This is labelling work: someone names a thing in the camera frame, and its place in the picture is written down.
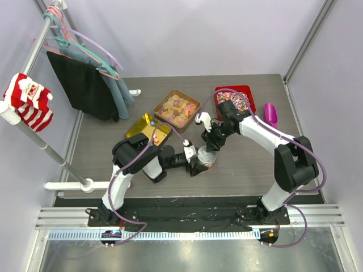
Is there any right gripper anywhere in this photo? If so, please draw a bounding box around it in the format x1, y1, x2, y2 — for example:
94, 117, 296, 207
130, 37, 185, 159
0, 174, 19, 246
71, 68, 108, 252
201, 121, 235, 152

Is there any white round lid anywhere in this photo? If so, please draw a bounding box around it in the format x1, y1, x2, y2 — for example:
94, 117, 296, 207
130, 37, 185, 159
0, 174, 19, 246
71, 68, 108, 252
197, 146, 217, 160

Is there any clear plastic cup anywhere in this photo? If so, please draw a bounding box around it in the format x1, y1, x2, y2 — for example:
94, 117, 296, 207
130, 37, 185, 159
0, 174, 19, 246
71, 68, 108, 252
198, 159, 216, 169

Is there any star candy tin box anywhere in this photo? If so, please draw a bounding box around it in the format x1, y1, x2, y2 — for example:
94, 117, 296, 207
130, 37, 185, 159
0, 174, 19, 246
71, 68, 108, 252
125, 113, 172, 147

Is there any purple plastic scoop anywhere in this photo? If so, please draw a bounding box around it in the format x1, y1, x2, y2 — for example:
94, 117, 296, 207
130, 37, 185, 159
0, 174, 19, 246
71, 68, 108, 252
264, 103, 278, 129

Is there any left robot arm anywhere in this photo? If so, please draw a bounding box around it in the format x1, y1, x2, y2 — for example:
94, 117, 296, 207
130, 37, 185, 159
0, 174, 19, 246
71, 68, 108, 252
98, 133, 209, 226

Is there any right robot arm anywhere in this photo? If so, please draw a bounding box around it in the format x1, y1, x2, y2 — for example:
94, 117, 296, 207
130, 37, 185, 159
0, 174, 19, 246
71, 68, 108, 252
195, 100, 319, 224

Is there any brown gummy candy tin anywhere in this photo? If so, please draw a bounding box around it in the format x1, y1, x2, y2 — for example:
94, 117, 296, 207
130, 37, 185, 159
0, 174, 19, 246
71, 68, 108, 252
154, 89, 201, 133

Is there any red candy box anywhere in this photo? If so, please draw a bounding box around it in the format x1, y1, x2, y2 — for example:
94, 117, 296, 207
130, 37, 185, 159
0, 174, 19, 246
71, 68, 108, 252
214, 85, 256, 113

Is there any grey-blue cloth on hanger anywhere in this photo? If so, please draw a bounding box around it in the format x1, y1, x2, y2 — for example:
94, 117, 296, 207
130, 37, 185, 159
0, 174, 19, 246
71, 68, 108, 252
60, 48, 134, 120

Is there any purple hanger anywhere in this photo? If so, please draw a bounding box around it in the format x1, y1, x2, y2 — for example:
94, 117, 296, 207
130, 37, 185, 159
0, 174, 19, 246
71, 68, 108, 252
68, 28, 124, 70

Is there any black cloth on hanger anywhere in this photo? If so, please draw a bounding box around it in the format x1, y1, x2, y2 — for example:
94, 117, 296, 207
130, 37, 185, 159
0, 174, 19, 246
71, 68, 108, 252
47, 51, 120, 122

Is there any pink hanger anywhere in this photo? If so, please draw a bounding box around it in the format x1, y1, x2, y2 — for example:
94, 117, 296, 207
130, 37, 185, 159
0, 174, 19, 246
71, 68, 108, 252
43, 5, 120, 80

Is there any teal hanger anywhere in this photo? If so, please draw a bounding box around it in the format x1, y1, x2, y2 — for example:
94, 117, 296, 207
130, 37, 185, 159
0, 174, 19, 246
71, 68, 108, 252
43, 6, 121, 80

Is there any santa red striped sock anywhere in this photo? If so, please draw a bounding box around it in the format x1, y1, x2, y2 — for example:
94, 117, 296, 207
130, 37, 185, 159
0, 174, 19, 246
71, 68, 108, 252
3, 73, 53, 132

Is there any metal clothes rack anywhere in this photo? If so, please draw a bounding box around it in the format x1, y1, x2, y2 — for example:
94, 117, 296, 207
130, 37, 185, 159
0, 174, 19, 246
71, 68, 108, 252
0, 0, 142, 193

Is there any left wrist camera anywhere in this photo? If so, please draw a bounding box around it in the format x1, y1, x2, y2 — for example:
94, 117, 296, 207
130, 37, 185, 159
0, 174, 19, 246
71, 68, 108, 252
183, 139, 197, 161

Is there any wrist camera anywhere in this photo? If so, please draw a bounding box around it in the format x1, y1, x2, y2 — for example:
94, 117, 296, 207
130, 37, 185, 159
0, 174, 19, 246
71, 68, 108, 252
183, 139, 197, 161
195, 112, 212, 133

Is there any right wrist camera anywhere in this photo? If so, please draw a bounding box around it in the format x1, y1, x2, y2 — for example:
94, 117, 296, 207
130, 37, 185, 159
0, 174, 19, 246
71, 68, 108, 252
195, 112, 212, 133

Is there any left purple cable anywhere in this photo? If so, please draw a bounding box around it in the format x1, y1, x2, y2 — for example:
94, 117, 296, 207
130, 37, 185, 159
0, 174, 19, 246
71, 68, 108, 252
107, 122, 191, 246

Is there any purple cable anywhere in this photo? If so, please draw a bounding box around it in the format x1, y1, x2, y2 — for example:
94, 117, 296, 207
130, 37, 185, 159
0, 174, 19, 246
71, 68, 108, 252
195, 89, 327, 249
107, 122, 191, 246

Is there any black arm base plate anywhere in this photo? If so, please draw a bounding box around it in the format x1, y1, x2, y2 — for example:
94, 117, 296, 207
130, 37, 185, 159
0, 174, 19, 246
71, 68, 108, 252
86, 196, 290, 233

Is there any white cable duct strip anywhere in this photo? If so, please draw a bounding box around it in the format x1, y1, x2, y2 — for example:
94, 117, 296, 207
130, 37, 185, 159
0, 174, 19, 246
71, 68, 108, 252
48, 229, 260, 241

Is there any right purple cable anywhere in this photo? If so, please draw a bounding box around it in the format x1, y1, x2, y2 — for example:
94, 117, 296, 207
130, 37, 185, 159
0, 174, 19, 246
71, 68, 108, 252
195, 89, 327, 249

